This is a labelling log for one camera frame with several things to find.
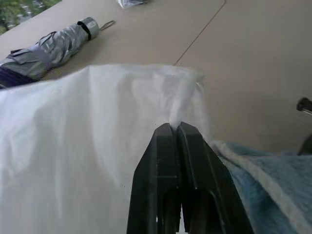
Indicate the blue towel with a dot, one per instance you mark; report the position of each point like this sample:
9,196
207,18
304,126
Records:
273,185

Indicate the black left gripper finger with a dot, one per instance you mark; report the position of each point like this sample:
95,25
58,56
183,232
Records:
207,175
151,170
304,104

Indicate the grey folded umbrella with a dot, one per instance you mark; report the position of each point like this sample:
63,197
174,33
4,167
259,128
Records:
48,53

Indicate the white crumpled plastic bag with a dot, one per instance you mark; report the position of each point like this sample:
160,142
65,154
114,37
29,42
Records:
132,2

